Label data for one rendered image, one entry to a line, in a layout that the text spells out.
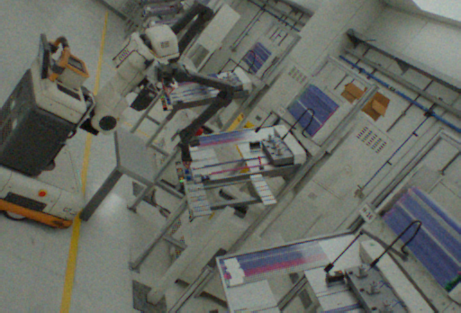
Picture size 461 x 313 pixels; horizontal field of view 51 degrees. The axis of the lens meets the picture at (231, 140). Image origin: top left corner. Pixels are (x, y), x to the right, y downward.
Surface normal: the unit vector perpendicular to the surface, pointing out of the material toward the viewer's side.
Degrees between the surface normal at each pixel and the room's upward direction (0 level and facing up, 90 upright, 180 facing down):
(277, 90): 90
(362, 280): 44
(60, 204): 90
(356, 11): 90
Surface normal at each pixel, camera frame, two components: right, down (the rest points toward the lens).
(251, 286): -0.09, -0.90
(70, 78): 0.36, 0.55
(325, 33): 0.21, 0.40
